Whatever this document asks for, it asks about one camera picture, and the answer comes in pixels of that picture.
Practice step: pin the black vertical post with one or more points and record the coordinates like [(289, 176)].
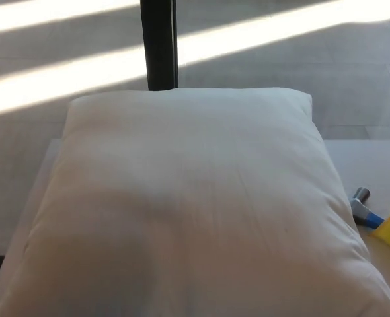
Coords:
[(157, 43)]

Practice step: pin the white pillow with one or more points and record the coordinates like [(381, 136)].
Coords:
[(195, 204)]

